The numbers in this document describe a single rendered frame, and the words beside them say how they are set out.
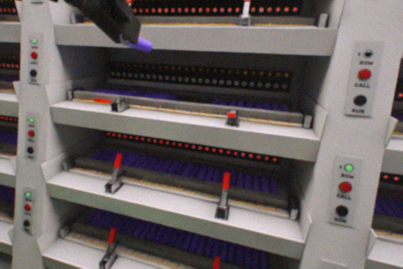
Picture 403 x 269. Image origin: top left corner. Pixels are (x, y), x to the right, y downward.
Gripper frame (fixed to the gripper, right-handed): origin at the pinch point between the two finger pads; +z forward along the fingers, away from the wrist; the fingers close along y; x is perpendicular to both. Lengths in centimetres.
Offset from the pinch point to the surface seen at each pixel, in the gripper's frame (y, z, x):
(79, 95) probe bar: 26.0, 25.0, 4.7
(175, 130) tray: -2.8, 22.0, 10.7
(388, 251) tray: -44, 28, 26
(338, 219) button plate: -34.7, 23.7, 22.2
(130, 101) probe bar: 11.2, 25.0, 4.7
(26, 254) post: 35, 30, 48
